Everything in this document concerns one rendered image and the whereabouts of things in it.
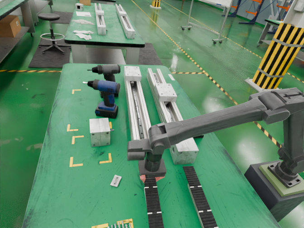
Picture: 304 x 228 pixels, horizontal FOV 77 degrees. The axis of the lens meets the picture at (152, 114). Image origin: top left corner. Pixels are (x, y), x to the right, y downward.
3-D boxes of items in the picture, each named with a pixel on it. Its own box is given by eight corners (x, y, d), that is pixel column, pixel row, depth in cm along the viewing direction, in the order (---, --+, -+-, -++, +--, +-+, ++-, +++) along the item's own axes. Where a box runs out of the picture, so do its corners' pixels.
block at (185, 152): (198, 163, 93) (203, 150, 87) (173, 164, 91) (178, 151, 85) (192, 149, 100) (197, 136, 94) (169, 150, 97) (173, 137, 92)
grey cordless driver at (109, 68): (120, 97, 131) (121, 67, 118) (90, 99, 124) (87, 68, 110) (117, 91, 136) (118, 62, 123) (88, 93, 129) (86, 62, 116)
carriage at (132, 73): (140, 84, 136) (141, 76, 132) (125, 84, 134) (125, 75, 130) (138, 74, 149) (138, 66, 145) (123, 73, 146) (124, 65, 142)
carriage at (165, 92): (174, 105, 121) (177, 96, 117) (158, 105, 119) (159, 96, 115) (168, 92, 133) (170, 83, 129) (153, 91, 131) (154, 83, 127)
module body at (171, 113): (187, 149, 100) (192, 138, 95) (169, 150, 97) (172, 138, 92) (158, 78, 161) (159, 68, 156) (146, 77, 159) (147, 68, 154)
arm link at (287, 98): (322, 93, 53) (296, 75, 61) (272, 113, 56) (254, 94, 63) (311, 169, 80) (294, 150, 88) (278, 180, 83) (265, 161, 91)
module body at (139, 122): (152, 151, 96) (154, 139, 90) (132, 152, 93) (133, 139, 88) (135, 77, 157) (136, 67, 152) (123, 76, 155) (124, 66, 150)
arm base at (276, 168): (300, 182, 88) (278, 162, 97) (311, 173, 83) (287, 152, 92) (287, 189, 85) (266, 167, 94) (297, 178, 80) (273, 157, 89)
